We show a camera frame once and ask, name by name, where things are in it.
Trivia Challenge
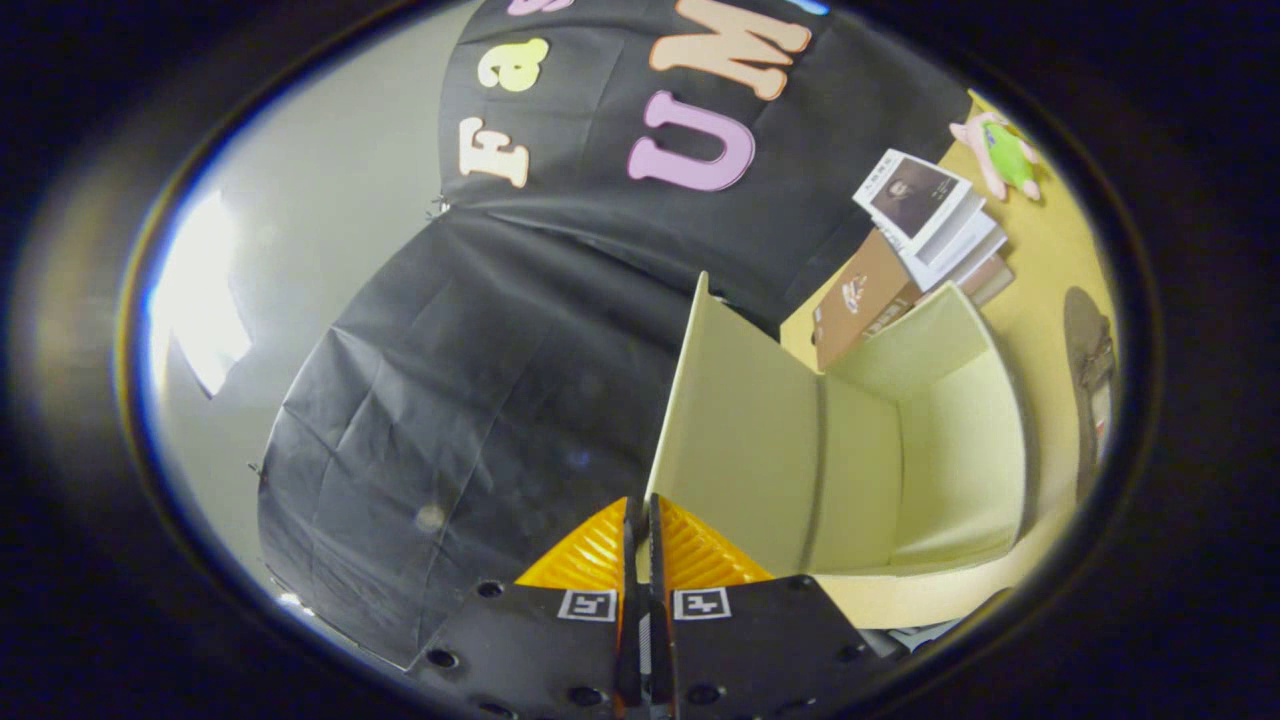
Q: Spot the plain white book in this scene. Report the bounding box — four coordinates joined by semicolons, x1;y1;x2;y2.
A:
900;205;1004;291

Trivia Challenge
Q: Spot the grey fabric storage box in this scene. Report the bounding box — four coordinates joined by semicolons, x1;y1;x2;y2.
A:
648;272;1036;631

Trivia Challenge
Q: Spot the beige spine book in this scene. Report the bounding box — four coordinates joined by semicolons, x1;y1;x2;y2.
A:
950;252;1016;307

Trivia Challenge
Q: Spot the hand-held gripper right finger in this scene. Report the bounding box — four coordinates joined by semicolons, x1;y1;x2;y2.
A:
645;493;891;720

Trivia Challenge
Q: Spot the green plush toy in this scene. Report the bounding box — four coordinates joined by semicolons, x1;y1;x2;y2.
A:
950;110;1043;201

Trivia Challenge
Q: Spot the brown fuzzy slipper shoe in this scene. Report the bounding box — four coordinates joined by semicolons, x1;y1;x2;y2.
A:
1063;287;1118;501

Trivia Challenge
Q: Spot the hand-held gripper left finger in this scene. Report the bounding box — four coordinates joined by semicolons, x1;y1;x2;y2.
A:
415;497;641;720

